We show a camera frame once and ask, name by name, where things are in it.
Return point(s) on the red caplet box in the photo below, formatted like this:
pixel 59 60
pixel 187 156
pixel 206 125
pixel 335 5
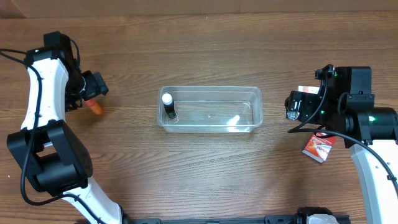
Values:
pixel 318 148

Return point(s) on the black bottle white cap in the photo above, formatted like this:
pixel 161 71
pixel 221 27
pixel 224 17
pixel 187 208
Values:
pixel 169 105

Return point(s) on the clear plastic container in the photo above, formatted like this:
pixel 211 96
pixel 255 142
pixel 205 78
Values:
pixel 212 109

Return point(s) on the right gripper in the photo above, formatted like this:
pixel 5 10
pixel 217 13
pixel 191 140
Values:
pixel 296 106

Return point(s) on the orange tube white cap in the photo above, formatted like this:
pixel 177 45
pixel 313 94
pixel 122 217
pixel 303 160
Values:
pixel 94 106

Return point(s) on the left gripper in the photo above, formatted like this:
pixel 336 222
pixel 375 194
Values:
pixel 94 86

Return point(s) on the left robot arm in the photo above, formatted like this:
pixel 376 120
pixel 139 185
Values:
pixel 54 162

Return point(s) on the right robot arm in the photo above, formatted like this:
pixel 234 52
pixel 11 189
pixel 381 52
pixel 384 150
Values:
pixel 344 107

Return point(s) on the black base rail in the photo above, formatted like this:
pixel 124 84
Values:
pixel 302 216

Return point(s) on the white Hansaplast plaster box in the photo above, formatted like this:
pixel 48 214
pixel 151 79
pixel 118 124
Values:
pixel 308 89

